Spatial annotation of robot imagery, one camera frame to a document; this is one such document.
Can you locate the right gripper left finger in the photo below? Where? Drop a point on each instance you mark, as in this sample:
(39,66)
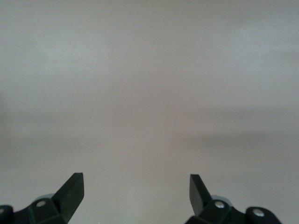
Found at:
(63,203)

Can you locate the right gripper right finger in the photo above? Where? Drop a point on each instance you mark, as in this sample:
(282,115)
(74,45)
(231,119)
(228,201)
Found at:
(210,210)

